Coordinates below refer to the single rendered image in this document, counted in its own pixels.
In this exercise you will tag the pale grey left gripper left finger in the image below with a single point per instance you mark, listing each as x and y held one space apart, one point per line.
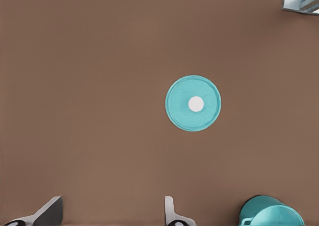
48 213

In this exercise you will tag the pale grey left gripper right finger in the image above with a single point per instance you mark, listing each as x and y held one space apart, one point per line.
170 211

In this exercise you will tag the teal pot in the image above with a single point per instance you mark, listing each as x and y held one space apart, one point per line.
269 212

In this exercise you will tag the teal pot lid, white knob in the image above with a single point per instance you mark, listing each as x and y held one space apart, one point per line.
193 103

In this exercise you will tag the silver frame post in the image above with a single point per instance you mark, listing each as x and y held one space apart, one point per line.
300 0

